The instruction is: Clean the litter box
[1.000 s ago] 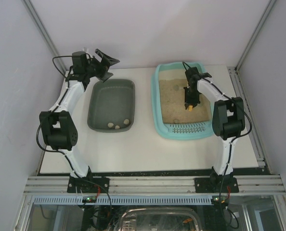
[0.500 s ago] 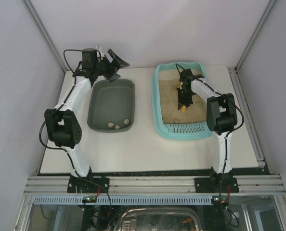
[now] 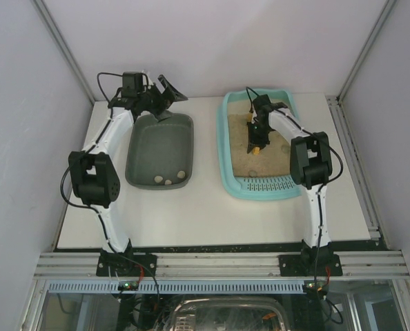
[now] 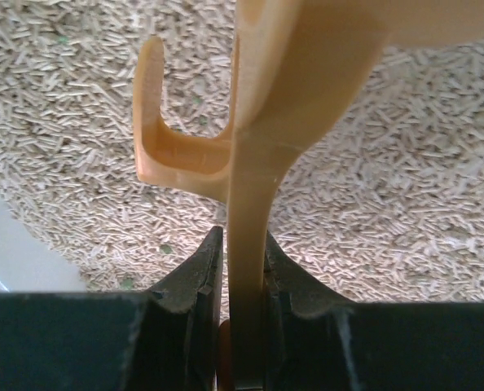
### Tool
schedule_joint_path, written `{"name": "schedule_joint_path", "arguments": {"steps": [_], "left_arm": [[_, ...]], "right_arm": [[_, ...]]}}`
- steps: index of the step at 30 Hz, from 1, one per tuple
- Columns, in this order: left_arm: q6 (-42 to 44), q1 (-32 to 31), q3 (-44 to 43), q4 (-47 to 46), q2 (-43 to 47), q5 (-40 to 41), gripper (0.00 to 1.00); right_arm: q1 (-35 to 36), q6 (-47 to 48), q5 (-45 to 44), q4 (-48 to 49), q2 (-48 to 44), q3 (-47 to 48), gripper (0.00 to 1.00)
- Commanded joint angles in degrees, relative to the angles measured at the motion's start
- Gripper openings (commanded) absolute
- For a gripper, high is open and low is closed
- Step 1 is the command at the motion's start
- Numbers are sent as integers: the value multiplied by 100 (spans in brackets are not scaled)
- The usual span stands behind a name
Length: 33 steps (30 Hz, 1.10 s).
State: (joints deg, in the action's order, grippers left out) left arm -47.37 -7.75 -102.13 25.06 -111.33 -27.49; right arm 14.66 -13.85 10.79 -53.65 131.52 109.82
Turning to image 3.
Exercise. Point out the grey plastic waste tray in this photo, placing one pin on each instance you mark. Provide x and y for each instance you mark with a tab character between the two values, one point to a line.
160	149

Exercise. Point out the teal cat litter box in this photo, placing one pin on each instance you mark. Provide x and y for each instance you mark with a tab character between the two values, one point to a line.
249	188

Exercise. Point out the right side aluminium rail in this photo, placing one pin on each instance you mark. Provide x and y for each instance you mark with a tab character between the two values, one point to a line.
356	169

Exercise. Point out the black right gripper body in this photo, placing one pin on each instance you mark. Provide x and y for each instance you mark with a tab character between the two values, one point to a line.
257	130

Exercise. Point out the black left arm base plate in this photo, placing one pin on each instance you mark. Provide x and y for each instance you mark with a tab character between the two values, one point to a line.
126	264

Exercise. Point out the aluminium frame post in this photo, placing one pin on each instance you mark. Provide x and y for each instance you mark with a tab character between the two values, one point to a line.
366	49
62	46

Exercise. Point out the yellow litter scoop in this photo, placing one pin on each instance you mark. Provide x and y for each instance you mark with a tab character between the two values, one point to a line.
256	150

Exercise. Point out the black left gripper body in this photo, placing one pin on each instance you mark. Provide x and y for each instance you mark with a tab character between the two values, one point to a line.
160	98

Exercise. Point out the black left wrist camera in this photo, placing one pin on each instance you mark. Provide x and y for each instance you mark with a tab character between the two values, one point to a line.
132	84

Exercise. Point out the right aluminium frame post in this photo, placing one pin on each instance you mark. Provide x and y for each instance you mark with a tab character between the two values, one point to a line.
366	49

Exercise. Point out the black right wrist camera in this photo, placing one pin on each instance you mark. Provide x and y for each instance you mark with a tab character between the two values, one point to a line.
260	102

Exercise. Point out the left aluminium frame post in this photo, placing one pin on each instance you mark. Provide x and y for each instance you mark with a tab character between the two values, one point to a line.
62	46

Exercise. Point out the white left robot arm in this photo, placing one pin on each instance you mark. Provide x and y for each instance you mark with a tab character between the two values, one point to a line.
93	176

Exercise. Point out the light blue slotted cable duct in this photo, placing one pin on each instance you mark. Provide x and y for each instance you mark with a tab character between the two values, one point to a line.
178	287

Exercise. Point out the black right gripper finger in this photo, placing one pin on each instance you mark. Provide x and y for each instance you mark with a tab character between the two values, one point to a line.
250	147
264	141

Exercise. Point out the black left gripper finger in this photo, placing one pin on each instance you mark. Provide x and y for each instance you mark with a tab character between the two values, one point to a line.
164	115
170	93

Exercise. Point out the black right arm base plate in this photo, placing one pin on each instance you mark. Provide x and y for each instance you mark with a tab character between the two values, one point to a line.
310	262

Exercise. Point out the steel wire basket below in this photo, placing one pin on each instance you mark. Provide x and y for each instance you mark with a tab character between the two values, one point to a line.
229	313

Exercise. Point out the aluminium mounting rail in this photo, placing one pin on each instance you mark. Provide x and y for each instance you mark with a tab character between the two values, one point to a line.
238	265

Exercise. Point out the beige cat litter pellets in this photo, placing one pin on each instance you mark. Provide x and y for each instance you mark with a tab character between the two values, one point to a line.
270	162

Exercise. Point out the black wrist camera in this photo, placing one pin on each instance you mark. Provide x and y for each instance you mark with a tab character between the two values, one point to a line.
260	102
132	84

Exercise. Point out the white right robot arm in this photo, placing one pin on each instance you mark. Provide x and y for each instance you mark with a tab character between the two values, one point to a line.
310	161

